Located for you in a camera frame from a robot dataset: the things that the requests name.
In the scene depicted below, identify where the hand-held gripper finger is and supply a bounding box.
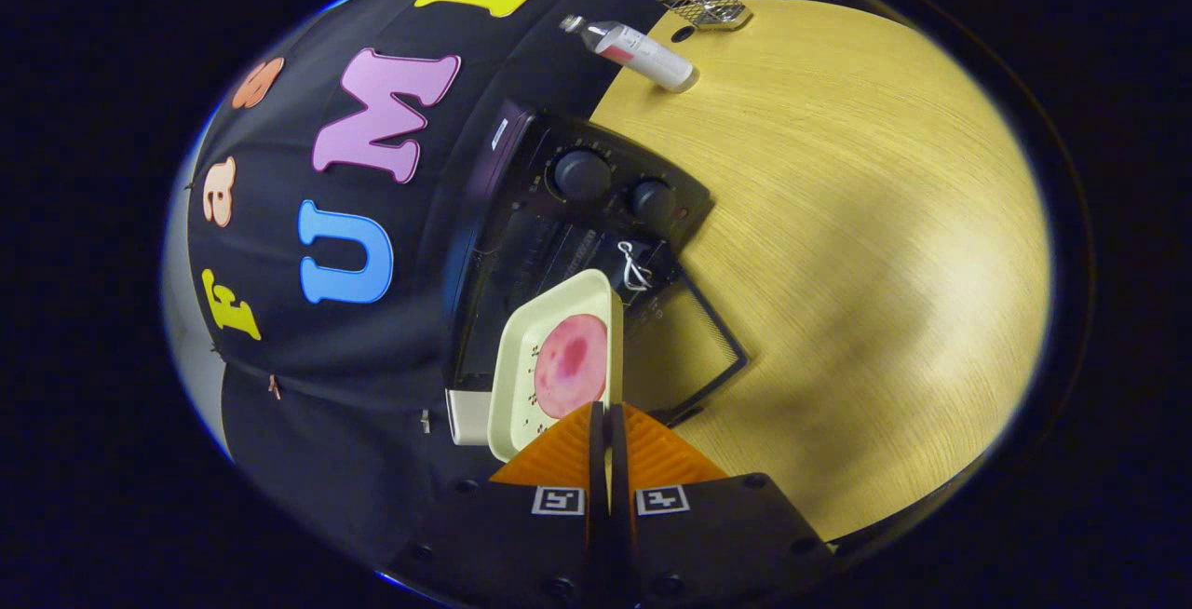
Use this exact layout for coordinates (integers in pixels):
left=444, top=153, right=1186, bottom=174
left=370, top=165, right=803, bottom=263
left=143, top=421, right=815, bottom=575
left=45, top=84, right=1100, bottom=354
left=386, top=401, right=611, bottom=609
left=610, top=401, right=834, bottom=609

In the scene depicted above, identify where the pink round food slice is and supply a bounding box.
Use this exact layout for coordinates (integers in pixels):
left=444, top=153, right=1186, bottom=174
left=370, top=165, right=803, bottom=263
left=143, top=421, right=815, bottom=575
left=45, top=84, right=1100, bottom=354
left=534, top=314, right=609, bottom=420

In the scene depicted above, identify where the pale green square plate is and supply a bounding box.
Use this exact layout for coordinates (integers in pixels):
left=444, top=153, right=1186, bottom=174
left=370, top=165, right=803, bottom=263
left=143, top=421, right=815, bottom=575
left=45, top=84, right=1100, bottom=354
left=487, top=268, right=624, bottom=463

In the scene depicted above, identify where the black toaster oven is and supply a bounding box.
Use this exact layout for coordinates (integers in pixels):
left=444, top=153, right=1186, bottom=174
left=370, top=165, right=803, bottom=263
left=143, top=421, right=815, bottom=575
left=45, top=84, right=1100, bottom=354
left=442, top=99, right=749, bottom=428

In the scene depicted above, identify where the white bread toaster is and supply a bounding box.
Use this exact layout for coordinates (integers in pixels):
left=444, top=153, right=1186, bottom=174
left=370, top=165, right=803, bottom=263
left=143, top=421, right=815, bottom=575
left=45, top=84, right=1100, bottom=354
left=445, top=388, right=493, bottom=447

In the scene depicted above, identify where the black backdrop cloth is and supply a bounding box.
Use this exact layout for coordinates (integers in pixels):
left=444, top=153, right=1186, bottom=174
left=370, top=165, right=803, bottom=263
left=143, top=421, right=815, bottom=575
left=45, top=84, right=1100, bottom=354
left=163, top=0, right=839, bottom=591

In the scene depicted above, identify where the clear plastic bottle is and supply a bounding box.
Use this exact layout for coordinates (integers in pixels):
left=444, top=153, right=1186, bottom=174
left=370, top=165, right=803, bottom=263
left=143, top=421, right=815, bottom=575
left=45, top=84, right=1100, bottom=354
left=559, top=15, right=699, bottom=94

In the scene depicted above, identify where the white cord loop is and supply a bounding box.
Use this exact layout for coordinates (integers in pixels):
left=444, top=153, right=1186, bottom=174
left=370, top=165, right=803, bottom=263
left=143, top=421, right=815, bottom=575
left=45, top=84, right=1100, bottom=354
left=619, top=241, right=653, bottom=291

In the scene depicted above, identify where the metal wire holder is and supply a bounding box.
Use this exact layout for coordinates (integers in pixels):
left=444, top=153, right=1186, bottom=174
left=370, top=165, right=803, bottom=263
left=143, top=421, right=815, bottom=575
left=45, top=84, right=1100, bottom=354
left=657, top=0, right=753, bottom=32

